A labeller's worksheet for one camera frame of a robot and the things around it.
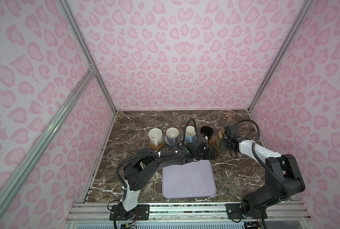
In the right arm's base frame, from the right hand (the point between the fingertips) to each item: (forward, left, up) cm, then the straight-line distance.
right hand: (226, 142), depth 93 cm
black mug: (+8, +11, +2) cm, 14 cm away
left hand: (-10, +9, +5) cm, 15 cm away
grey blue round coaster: (0, +36, -4) cm, 37 cm away
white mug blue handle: (+3, +23, +4) cm, 24 cm away
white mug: (+6, +47, -2) cm, 47 cm away
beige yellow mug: (+5, +3, +3) cm, 6 cm away
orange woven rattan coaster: (-1, +44, -5) cm, 44 cm away
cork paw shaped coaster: (+4, +5, -5) cm, 8 cm away
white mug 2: (+8, +35, -4) cm, 36 cm away
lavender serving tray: (-22, +22, -5) cm, 32 cm away
